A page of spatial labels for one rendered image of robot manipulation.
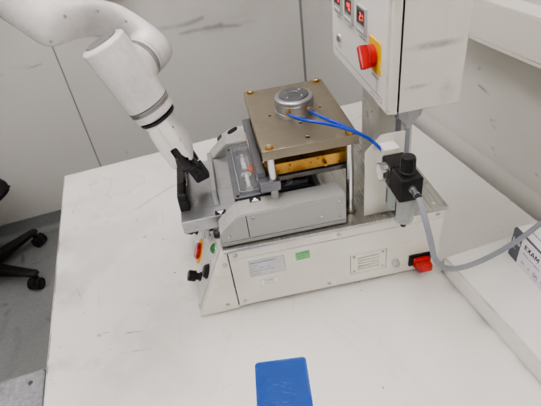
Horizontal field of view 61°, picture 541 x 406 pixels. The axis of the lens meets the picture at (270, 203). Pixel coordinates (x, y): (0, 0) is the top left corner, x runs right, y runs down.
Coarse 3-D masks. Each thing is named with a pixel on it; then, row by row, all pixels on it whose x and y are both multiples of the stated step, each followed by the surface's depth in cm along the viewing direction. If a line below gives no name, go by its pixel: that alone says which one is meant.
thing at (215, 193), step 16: (208, 160) 101; (224, 160) 108; (224, 176) 102; (192, 192) 99; (208, 192) 98; (224, 192) 98; (192, 208) 94; (208, 208) 94; (224, 208) 93; (192, 224) 92; (208, 224) 92
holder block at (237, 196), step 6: (228, 150) 106; (228, 156) 104; (228, 162) 102; (234, 174) 98; (234, 180) 96; (312, 180) 93; (234, 186) 95; (288, 186) 92; (294, 186) 92; (300, 186) 92; (306, 186) 92; (312, 186) 93; (234, 192) 93; (258, 192) 92; (282, 192) 92; (234, 198) 91; (240, 198) 91; (246, 198) 92
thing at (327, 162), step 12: (288, 156) 89; (300, 156) 89; (312, 156) 88; (324, 156) 88; (336, 156) 89; (264, 168) 90; (276, 168) 88; (288, 168) 89; (300, 168) 89; (312, 168) 90; (324, 168) 90; (336, 168) 91
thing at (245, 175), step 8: (232, 152) 104; (240, 152) 103; (248, 152) 103; (240, 160) 101; (248, 160) 100; (240, 168) 98; (248, 168) 98; (240, 176) 96; (248, 176) 95; (240, 184) 93; (248, 184) 93; (256, 184) 93
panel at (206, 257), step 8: (200, 232) 113; (200, 240) 111; (216, 240) 96; (208, 248) 102; (216, 248) 94; (200, 256) 108; (208, 256) 101; (216, 256) 93; (200, 264) 107; (208, 264) 98; (208, 272) 97; (208, 280) 97; (200, 288) 103; (200, 296) 101; (200, 304) 100
